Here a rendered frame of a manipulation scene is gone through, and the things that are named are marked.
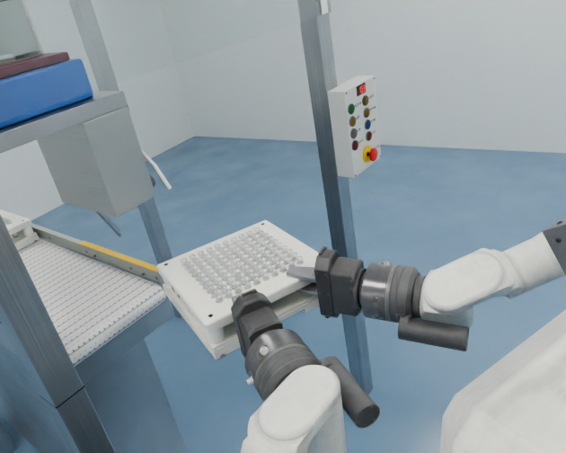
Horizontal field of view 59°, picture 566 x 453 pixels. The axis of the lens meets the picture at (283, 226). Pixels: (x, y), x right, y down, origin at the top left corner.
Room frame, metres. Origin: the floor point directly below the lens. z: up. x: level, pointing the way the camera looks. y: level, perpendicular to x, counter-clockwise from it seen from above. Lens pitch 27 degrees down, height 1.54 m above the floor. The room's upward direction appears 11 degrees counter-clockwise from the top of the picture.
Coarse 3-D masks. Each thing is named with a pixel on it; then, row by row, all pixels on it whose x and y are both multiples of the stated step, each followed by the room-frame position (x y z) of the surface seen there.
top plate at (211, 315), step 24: (216, 240) 0.89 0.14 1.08; (288, 240) 0.83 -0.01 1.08; (168, 264) 0.82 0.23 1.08; (192, 264) 0.81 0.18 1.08; (312, 264) 0.73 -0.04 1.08; (192, 288) 0.72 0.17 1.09; (216, 288) 0.71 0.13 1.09; (264, 288) 0.68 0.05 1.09; (288, 288) 0.68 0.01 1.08; (192, 312) 0.66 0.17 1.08; (216, 312) 0.64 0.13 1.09
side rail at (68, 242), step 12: (36, 228) 1.39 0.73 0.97; (48, 240) 1.36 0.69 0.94; (60, 240) 1.30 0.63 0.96; (72, 240) 1.26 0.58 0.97; (84, 252) 1.21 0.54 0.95; (96, 252) 1.17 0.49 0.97; (120, 264) 1.10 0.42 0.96; (132, 264) 1.06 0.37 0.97; (144, 276) 1.04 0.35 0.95; (156, 276) 1.00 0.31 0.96
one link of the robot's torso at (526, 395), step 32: (512, 352) 0.28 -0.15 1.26; (544, 352) 0.24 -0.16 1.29; (480, 384) 0.25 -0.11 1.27; (512, 384) 0.22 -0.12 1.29; (544, 384) 0.22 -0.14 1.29; (448, 416) 0.24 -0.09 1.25; (480, 416) 0.20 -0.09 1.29; (512, 416) 0.20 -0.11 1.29; (544, 416) 0.19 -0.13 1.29; (448, 448) 0.21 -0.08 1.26; (480, 448) 0.19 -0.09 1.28; (512, 448) 0.18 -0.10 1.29; (544, 448) 0.17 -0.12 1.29
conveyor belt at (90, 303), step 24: (24, 264) 1.24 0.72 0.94; (48, 264) 1.21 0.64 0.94; (72, 264) 1.18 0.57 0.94; (96, 264) 1.16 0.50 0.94; (48, 288) 1.08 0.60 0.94; (72, 288) 1.06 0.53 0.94; (96, 288) 1.04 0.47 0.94; (120, 288) 1.02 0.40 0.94; (144, 288) 1.00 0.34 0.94; (48, 312) 0.97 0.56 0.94; (72, 312) 0.95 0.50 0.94; (96, 312) 0.93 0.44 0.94; (120, 312) 0.92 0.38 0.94; (144, 312) 0.94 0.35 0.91; (72, 336) 0.86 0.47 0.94; (96, 336) 0.86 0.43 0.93; (72, 360) 0.81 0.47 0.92
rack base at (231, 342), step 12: (180, 300) 0.76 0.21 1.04; (288, 300) 0.70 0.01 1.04; (300, 300) 0.69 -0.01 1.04; (312, 300) 0.70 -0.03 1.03; (180, 312) 0.75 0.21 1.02; (276, 312) 0.67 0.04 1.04; (288, 312) 0.68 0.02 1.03; (192, 324) 0.69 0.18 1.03; (228, 324) 0.66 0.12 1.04; (204, 336) 0.65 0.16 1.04; (228, 336) 0.63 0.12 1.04; (216, 348) 0.62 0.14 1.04; (228, 348) 0.62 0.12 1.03
